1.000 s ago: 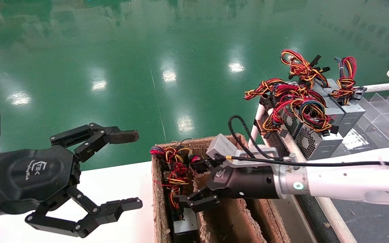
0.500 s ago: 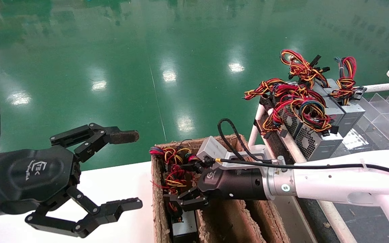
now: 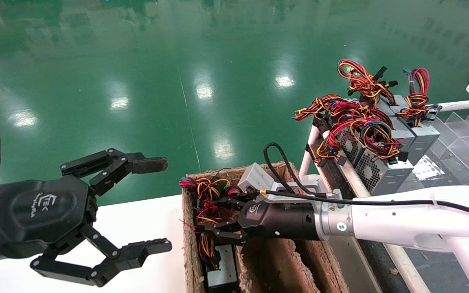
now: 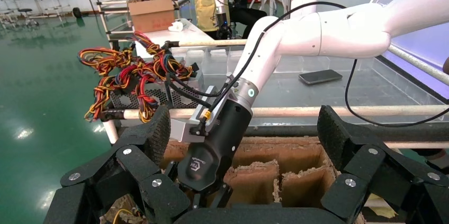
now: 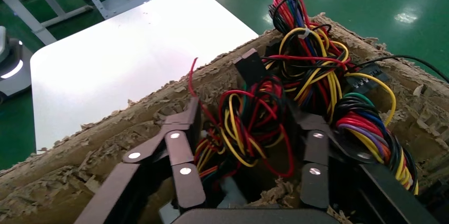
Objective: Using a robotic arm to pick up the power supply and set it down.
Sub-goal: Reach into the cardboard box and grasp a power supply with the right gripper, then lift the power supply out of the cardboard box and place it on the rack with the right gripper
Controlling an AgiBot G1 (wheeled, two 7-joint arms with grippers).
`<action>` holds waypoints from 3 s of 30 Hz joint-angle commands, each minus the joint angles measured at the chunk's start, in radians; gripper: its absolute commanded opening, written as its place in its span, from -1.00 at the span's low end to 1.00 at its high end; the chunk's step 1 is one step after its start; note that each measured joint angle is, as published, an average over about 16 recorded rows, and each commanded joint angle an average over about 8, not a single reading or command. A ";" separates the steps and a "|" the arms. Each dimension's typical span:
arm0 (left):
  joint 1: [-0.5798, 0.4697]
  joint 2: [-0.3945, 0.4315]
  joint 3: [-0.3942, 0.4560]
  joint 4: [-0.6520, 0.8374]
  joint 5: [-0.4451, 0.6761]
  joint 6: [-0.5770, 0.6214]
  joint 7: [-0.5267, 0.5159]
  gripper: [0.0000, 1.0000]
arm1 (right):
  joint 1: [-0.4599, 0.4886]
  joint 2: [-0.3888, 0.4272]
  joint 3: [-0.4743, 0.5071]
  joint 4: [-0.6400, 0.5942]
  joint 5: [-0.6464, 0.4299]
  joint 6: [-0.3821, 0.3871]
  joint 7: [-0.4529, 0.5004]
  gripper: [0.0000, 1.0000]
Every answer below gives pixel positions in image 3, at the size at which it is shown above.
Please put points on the worn brown cardboard box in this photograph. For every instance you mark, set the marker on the worn brown cardboard box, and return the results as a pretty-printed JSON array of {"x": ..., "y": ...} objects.
[{"x": 275, "y": 264}]

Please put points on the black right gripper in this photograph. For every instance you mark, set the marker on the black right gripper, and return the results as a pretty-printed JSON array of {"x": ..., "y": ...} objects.
[{"x": 283, "y": 219}]

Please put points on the clear acrylic divider tray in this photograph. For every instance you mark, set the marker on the clear acrylic divider tray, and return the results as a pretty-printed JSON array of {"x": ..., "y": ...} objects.
[{"x": 462, "y": 138}]

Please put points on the dark cart edge beam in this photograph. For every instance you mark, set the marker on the dark cart edge beam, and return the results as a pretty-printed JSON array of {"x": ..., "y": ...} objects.
[{"x": 377, "y": 254}]

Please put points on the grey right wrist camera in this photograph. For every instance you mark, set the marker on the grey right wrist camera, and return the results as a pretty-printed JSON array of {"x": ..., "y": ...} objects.
[{"x": 255, "y": 177}]

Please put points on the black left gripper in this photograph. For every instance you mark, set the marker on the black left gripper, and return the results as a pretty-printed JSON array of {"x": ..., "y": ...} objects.
[{"x": 35, "y": 211}]

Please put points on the white cart post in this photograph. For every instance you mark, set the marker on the white cart post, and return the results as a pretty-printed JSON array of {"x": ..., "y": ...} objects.
[{"x": 307, "y": 154}]

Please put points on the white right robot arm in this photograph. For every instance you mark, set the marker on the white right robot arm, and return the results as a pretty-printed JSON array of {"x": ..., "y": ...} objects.
[{"x": 401, "y": 219}]

